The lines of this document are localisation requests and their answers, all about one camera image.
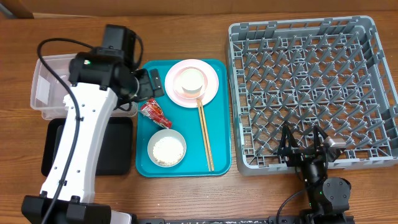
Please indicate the red snack wrapper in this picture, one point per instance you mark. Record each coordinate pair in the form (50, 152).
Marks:
(153, 111)

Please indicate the grey dishwasher rack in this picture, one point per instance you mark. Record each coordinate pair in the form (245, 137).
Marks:
(330, 72)

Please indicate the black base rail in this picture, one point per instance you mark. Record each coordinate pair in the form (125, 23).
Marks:
(269, 220)

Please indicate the grey bowl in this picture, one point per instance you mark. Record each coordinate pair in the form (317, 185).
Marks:
(161, 134)

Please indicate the wooden chopstick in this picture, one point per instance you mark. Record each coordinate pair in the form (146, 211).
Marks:
(200, 110)
(208, 141)

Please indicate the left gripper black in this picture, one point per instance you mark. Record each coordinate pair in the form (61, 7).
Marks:
(148, 90)

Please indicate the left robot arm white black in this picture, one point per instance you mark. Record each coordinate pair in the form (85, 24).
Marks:
(100, 81)

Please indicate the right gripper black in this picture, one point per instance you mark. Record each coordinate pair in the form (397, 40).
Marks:
(301, 154)

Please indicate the cream cup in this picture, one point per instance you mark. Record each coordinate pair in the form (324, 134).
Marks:
(192, 81)

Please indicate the white rice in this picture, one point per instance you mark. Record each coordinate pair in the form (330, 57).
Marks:
(168, 151)

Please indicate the pink plate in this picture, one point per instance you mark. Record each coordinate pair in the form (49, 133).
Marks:
(210, 73)

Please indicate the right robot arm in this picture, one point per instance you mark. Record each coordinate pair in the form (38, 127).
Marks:
(328, 196)

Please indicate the pink bowl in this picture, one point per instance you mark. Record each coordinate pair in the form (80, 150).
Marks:
(179, 91)

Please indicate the clear plastic bin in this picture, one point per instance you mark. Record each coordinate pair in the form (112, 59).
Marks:
(47, 94)

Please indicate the black tray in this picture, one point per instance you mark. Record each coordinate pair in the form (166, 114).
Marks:
(116, 151)

